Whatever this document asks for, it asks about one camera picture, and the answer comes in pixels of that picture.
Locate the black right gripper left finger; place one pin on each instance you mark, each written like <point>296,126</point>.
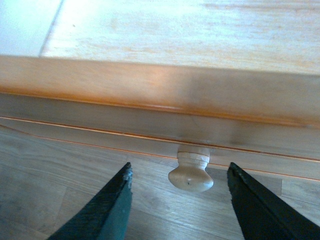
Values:
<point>106,215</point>

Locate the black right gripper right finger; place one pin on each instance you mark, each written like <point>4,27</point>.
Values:
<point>261,214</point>

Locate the round wooden drawer knob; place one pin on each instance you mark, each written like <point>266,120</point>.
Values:
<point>190,175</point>

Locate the wooden drawer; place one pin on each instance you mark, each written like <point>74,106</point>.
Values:
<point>238,77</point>

